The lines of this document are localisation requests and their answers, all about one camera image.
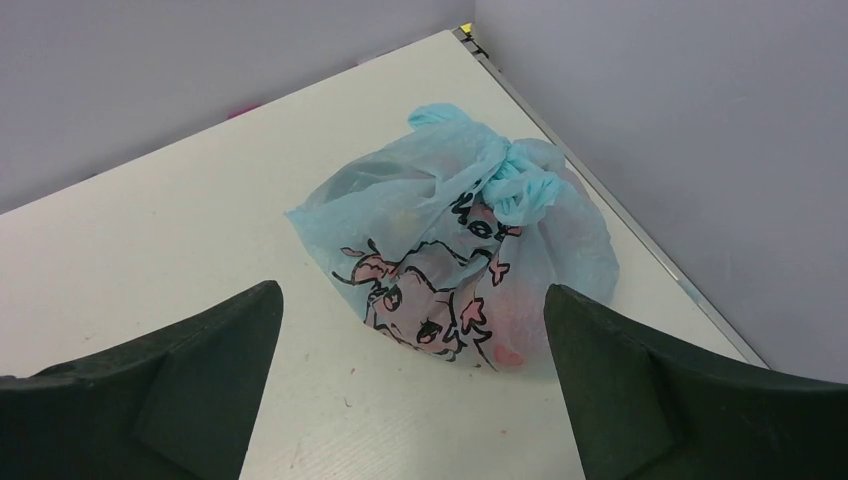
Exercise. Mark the light blue printed plastic bag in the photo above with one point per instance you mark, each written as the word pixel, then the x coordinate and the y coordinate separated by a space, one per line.
pixel 447 239

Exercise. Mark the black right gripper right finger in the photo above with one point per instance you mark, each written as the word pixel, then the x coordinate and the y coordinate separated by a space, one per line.
pixel 645 405

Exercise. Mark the aluminium table edge rail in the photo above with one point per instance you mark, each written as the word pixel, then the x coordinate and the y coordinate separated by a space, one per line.
pixel 651 288

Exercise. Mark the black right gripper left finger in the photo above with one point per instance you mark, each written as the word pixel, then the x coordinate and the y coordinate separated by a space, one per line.
pixel 180 402

